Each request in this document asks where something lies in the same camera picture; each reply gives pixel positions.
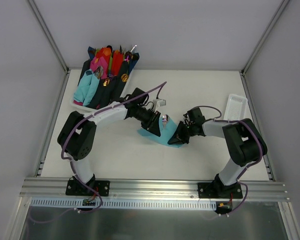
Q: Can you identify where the wooden handled spoon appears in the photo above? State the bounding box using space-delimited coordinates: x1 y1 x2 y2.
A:
162 114 169 124

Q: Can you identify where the dark navy rolled napkin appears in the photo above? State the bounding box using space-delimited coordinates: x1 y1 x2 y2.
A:
87 76 122 110

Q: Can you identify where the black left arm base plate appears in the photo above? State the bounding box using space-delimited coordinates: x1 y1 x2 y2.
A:
65 177 111 197

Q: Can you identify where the white slotted cable duct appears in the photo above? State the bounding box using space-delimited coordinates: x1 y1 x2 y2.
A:
30 197 217 211

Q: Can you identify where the aluminium front rail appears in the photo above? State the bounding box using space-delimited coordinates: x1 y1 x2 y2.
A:
19 177 291 202

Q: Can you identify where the white plastic basket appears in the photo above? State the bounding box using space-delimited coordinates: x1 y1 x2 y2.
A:
69 72 132 113

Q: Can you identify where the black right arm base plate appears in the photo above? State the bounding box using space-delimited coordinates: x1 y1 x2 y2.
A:
197 182 243 199

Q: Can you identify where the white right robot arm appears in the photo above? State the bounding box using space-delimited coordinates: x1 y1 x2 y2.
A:
167 117 268 198

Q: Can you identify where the red rolled napkin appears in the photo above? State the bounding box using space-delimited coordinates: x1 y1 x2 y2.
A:
110 50 124 76

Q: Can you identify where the light blue rolled napkin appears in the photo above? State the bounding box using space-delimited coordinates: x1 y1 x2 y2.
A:
73 69 100 107

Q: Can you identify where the light blue paper napkin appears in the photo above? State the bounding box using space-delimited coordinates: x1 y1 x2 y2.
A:
137 117 182 148

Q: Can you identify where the magenta rolled napkin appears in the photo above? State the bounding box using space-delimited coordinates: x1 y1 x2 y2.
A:
90 56 109 79

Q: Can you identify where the white utensil tray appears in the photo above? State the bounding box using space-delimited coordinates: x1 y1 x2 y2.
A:
223 94 248 121

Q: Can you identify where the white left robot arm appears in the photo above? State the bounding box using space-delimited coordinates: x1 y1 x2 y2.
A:
57 101 161 195

